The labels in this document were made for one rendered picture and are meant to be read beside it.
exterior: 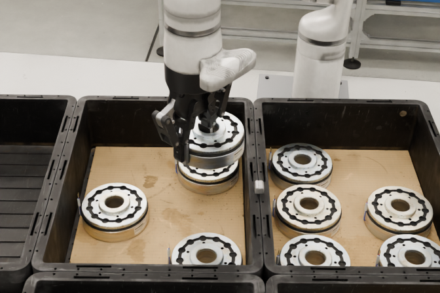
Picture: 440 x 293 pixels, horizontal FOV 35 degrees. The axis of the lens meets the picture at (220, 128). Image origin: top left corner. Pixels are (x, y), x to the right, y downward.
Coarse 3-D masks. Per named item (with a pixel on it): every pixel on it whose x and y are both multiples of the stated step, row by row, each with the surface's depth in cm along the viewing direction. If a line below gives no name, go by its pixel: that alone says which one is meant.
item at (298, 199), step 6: (300, 198) 110; (306, 198) 110; (312, 198) 110; (318, 198) 110; (294, 204) 109; (318, 204) 109; (324, 204) 109; (300, 210) 108; (306, 210) 108; (312, 210) 108; (318, 210) 108
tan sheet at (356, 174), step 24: (336, 168) 122; (360, 168) 122; (384, 168) 122; (408, 168) 122; (336, 192) 116; (360, 192) 117; (360, 216) 112; (288, 240) 108; (336, 240) 108; (360, 240) 108; (432, 240) 108; (360, 264) 104
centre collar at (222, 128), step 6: (198, 120) 101; (216, 120) 101; (222, 126) 100; (192, 132) 100; (198, 132) 99; (216, 132) 99; (222, 132) 99; (204, 138) 98; (210, 138) 98; (216, 138) 99
